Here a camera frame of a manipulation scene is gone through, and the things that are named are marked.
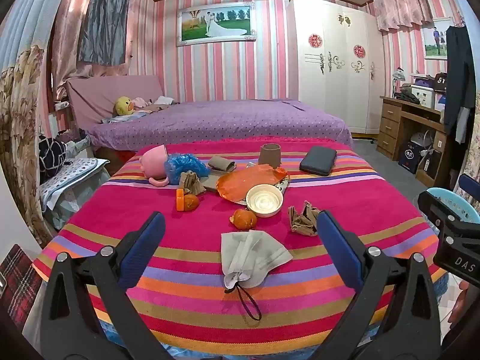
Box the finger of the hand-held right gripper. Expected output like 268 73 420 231
418 174 480 233

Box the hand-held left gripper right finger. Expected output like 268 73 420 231
316 210 441 360

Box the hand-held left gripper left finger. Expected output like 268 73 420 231
40 211 177 360

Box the light blue plastic basket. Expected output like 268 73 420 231
427 187 480 226

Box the brown paper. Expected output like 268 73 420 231
288 200 321 237
179 170 206 196

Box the grey cloth pouch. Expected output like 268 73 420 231
220 230 294 321

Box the blue plastic bag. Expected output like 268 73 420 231
164 153 211 185

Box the round cardboard tube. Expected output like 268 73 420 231
259 143 282 169

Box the orange plastic wrapper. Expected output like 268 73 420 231
215 166 289 204

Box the person's right hand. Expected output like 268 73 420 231
449 280 474 331

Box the striped pink blanket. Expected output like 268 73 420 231
33 139 451 360

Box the black printed box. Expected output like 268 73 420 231
398 140 421 175

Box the white fan heater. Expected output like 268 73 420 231
410 131 436 156

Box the pink mug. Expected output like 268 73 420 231
140 144 170 187

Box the black wallet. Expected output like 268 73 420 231
299 146 337 177

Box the polka dot cushion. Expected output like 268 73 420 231
39 157 111 229

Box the wooden desk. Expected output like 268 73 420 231
377 95 456 188

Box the white storage box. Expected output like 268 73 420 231
410 84 437 107

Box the dark clothes pile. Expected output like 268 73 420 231
399 86 421 104

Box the black patterned bag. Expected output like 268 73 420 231
37 137 68 181

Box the dark hanging jacket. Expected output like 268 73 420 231
442 25 477 145

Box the red plaid cloth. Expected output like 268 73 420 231
0 244 42 331

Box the desk lamp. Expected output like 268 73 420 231
392 67 406 98

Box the yellow duck plush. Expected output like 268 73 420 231
113 96 136 117

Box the bed with purple bedspread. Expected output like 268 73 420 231
86 99 355 151

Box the white wardrobe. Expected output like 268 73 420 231
289 0 385 136

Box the pink covered headboard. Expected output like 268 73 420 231
65 75 166 124

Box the small framed photo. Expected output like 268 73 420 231
422 17 454 61

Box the pink floral valance curtain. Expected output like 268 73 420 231
372 0 436 32

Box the pink satin curtain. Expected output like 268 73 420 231
50 0 143 98

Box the grey hanging cloth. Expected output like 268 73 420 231
77 0 130 66

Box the framed wedding photo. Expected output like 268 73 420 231
176 2 257 47

